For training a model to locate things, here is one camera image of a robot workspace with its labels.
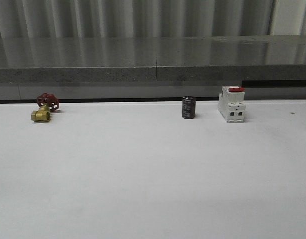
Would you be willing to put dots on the white circuit breaker red switch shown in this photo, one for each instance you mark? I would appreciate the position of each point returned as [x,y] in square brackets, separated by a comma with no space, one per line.
[231,104]

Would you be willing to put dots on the brass valve red handwheel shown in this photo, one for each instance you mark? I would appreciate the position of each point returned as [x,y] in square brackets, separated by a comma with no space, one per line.
[47,103]

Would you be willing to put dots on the grey stone counter ledge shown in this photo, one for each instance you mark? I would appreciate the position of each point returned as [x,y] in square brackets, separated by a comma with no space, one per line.
[243,60]

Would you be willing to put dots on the black cylindrical capacitor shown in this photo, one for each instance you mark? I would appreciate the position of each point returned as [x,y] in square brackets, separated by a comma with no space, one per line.
[188,107]

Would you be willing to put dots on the grey pleated curtain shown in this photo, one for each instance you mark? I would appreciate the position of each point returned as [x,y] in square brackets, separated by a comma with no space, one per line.
[135,18]

